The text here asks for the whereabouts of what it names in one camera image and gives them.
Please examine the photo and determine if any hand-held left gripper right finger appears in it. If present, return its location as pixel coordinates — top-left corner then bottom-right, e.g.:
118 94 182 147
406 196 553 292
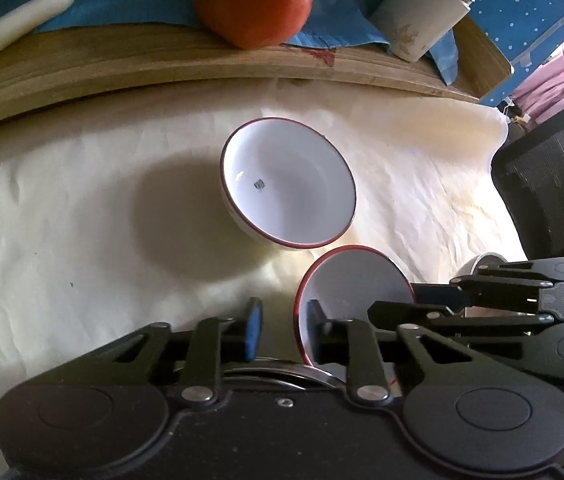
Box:
307 299 482 406

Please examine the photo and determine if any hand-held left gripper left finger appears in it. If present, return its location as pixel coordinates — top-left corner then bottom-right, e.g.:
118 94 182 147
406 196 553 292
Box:
89 296 265 404

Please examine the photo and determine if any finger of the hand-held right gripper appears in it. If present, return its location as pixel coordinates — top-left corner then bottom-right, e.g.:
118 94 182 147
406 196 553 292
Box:
409 281 473 307
368 300 467 333

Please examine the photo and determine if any white bowl with red rim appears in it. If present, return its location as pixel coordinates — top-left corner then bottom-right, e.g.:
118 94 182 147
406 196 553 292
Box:
294 245 415 393
220 117 357 251

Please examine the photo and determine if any black mesh chair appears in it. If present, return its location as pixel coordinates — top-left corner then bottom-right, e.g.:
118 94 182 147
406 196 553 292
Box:
490 108 564 266

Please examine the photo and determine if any cream table cloth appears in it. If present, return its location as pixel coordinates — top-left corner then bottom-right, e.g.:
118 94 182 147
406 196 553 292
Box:
0 77 532 386

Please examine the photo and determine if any pink bedding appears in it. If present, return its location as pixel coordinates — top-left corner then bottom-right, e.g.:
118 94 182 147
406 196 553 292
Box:
512 20 564 126

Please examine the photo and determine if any white paper cup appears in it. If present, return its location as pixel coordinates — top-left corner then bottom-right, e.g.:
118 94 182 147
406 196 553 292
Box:
367 0 480 63

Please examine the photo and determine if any wooden shelf board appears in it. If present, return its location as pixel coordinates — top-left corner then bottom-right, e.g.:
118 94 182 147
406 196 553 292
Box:
0 12 512 137

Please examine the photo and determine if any red tomato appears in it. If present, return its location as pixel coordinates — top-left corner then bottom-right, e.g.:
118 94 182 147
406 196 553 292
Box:
193 0 317 51

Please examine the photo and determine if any white stick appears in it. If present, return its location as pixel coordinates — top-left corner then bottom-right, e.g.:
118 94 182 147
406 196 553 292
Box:
0 0 76 81

